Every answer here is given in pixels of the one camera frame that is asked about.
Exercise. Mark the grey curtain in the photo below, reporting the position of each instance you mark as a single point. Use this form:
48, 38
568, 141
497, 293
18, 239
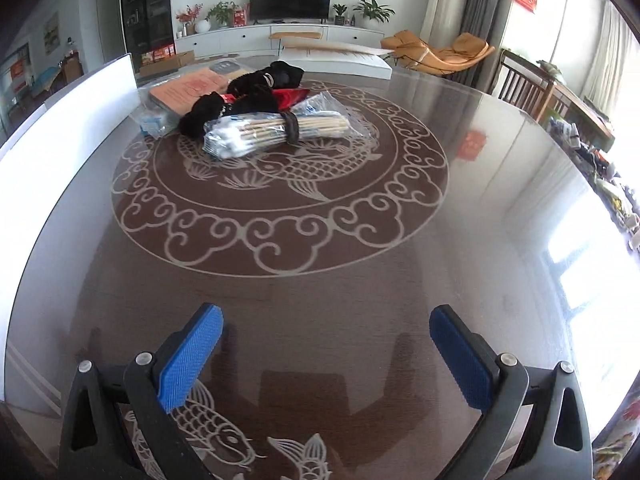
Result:
485, 15

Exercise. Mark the red flowers in white vase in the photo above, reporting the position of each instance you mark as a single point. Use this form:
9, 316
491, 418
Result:
190, 21

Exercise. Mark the cotton swabs plastic bag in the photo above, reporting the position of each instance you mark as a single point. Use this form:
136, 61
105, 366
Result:
321, 116

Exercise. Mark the blue white medicine box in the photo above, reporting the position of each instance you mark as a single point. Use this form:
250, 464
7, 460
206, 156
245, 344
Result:
155, 125

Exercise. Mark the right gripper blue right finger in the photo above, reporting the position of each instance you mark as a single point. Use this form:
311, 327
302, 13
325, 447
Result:
555, 443

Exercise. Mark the small potted plant by tv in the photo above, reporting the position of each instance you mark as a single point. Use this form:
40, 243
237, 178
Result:
340, 11

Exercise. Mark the green potted plant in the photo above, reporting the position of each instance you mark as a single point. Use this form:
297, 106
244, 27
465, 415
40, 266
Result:
222, 14
373, 15

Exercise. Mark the wooden bench stool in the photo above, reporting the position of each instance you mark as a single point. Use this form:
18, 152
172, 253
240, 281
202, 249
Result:
295, 35

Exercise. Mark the wooden dining chair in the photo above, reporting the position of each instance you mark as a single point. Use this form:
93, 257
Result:
528, 87

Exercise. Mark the orange rocking lounge chair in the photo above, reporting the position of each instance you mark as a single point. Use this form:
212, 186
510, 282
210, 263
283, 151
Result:
411, 52

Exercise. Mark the dark glass display cabinet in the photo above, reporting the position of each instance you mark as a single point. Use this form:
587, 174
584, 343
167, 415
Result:
146, 26

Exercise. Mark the green potted plant left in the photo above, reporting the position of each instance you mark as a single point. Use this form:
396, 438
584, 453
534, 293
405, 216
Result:
222, 14

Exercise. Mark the red snack packet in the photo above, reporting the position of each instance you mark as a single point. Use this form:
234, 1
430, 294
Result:
290, 97

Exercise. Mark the white storage bin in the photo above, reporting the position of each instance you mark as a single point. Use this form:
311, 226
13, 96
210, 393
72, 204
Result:
49, 233

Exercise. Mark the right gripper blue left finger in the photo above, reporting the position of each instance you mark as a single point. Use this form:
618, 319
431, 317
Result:
95, 443

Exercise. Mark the green potted plant right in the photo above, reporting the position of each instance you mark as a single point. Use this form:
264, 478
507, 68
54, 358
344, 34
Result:
373, 15

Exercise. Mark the white tv cabinet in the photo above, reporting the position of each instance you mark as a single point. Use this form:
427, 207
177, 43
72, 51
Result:
265, 39

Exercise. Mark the cardboard box on floor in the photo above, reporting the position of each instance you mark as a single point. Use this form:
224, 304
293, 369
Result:
168, 64

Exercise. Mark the black velvet scrunchie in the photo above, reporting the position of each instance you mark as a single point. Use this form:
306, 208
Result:
278, 75
212, 106

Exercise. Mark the white flat gift box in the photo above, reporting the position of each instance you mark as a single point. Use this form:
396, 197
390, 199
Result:
319, 56

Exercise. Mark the black flat television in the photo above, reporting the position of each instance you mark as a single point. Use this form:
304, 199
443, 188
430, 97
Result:
265, 10

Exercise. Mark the orange phone case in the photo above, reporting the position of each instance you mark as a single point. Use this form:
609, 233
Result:
177, 92

